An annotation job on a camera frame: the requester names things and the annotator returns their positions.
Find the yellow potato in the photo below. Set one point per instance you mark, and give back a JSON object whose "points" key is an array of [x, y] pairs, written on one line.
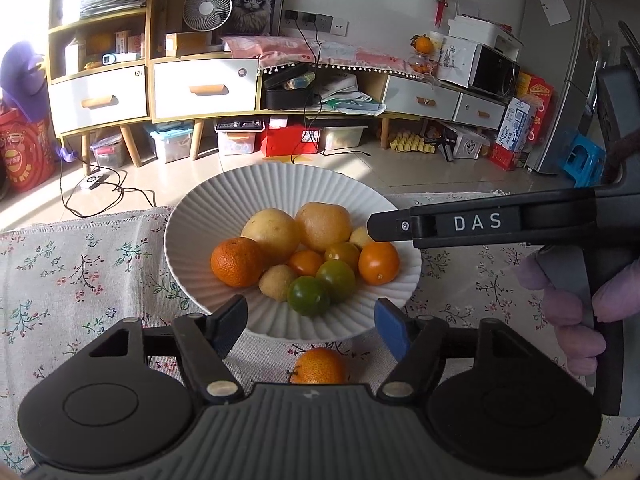
{"points": [[272, 235], [324, 226]]}

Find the yellowish tomato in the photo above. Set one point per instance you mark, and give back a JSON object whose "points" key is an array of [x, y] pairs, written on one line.
{"points": [[344, 254]]}

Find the white ribbed bowl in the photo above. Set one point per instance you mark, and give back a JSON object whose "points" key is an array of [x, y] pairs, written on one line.
{"points": [[200, 220]]}

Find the person's right hand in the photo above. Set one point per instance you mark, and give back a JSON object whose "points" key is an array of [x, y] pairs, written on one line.
{"points": [[570, 327]]}

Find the wooden shelf cabinet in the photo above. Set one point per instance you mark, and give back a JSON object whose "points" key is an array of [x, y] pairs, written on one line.
{"points": [[152, 35]]}

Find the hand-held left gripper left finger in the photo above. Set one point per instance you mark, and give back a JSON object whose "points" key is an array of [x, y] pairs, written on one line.
{"points": [[232, 320]]}

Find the black case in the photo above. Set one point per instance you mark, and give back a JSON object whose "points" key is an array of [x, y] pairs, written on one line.
{"points": [[290, 97]]}

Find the orange tomato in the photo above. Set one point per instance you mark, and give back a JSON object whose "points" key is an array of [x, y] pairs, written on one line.
{"points": [[304, 262], [378, 262]]}

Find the low wooden stand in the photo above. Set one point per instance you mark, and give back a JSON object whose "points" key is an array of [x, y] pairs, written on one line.
{"points": [[380, 120]]}

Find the red gift bag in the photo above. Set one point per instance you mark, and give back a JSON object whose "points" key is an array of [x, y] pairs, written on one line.
{"points": [[25, 155]]}

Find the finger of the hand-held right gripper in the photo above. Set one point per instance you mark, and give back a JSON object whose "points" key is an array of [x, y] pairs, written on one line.
{"points": [[480, 225]]}

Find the green tomato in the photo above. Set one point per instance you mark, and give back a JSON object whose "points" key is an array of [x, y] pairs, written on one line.
{"points": [[308, 297]]}

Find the wall outlets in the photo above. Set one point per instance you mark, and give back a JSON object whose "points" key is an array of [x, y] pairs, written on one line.
{"points": [[325, 22]]}

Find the red box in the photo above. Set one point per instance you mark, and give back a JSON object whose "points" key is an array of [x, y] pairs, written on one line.
{"points": [[285, 142]]}

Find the yellow potato right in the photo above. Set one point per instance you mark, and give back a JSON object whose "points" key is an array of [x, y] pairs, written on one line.
{"points": [[324, 226]]}

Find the white appliance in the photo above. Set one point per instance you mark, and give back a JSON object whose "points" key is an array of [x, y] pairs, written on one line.
{"points": [[480, 30]]}

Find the yellow potato left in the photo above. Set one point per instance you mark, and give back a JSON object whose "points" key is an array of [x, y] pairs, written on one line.
{"points": [[272, 235]]}

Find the white cabinet drawer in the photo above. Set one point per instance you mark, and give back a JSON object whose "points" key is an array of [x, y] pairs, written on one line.
{"points": [[100, 100], [205, 87]]}

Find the blue plastic stool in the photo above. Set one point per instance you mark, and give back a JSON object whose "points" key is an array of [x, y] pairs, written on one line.
{"points": [[582, 160]]}

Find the pink cloth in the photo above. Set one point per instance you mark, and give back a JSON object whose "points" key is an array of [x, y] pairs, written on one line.
{"points": [[340, 52]]}

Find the clear storage box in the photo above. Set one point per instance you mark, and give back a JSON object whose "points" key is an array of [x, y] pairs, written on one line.
{"points": [[239, 137], [107, 152], [342, 139], [170, 142]]}

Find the floral tablecloth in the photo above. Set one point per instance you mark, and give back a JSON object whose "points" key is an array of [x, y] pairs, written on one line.
{"points": [[75, 280]]}

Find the mandarin orange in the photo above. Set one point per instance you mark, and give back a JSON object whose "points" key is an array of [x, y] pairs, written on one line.
{"points": [[320, 367], [236, 262]]}

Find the purple plush toy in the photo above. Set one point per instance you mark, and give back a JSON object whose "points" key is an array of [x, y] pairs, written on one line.
{"points": [[22, 75]]}

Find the small white drawer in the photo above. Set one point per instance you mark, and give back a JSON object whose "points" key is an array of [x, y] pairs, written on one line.
{"points": [[480, 112], [422, 100]]}

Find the black microwave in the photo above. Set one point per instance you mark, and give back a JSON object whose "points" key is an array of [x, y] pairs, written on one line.
{"points": [[495, 72]]}

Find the silver refrigerator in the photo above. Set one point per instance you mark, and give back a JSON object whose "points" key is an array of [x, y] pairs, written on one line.
{"points": [[560, 70]]}

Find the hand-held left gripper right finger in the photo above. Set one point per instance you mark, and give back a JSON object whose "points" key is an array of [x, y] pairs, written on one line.
{"points": [[392, 327]]}

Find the white desk fan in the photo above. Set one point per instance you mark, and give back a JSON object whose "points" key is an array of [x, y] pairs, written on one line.
{"points": [[206, 7]]}

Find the blue white carton box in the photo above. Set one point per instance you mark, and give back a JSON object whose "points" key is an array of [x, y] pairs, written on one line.
{"points": [[515, 132]]}

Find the brown longan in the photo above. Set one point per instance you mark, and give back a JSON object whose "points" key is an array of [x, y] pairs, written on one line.
{"points": [[359, 237], [276, 284]]}

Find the yellow-green tomato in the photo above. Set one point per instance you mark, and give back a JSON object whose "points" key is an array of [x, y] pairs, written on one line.
{"points": [[339, 282]]}

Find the yellow egg tray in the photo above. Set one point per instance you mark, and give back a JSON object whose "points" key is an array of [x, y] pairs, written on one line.
{"points": [[412, 142]]}

